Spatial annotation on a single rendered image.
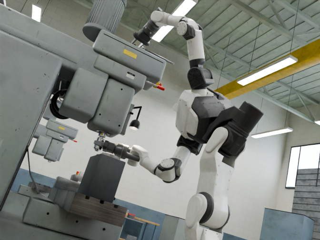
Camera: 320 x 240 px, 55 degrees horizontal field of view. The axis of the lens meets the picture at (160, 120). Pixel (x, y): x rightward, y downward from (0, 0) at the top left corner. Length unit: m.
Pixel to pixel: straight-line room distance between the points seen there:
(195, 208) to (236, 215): 9.09
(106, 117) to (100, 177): 0.56
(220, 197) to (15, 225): 0.98
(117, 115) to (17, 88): 0.57
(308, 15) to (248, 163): 5.11
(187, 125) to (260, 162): 9.54
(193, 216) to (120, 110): 0.79
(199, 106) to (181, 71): 8.44
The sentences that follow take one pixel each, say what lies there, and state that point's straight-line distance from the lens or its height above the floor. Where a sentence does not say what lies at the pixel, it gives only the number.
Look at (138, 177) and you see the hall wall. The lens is 8.85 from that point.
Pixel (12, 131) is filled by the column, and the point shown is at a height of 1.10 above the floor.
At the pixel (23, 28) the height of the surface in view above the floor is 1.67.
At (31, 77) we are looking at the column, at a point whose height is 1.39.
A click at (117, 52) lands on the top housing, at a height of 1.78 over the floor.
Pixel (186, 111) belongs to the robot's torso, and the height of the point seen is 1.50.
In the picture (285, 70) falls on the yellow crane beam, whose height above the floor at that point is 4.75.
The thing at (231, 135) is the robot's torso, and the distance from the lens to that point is 1.49.
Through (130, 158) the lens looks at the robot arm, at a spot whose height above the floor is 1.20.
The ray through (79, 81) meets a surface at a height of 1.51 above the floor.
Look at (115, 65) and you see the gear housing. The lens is 1.91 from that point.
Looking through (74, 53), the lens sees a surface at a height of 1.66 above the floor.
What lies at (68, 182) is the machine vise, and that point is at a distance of 1.94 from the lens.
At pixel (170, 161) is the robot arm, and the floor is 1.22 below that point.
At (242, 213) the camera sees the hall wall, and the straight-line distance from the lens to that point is 10.64.
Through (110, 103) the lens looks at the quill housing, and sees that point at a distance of 1.86.
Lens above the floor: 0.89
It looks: 18 degrees up
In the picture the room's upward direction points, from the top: 17 degrees clockwise
